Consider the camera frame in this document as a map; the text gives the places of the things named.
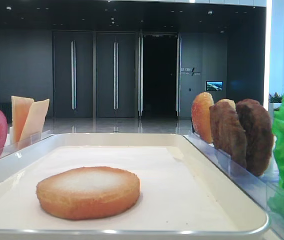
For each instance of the bread slice in right rack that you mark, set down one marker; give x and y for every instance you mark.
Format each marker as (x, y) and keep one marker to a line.
(200, 115)

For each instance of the round bread slice on tray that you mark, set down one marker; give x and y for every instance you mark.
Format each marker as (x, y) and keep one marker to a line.
(88, 193)

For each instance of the yellow cheese slice inner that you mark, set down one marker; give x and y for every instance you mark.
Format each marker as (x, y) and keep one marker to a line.
(35, 119)

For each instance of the orange cheese slice outer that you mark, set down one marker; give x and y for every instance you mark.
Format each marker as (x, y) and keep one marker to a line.
(20, 110)

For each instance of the dark double door middle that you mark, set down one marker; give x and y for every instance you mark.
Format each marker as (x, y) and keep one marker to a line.
(115, 75)

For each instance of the dark double door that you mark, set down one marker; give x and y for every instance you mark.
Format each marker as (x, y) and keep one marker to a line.
(73, 74)
(115, 75)

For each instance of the white metal tray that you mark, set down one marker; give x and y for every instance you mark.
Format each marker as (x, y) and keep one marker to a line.
(184, 196)

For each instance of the dark double door left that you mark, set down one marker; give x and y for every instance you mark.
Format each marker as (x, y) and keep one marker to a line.
(73, 74)

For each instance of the potted plant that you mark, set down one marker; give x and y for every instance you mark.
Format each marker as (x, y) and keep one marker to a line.
(275, 98)

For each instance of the wall display screen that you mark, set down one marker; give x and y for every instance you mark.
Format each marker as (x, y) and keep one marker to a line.
(214, 86)

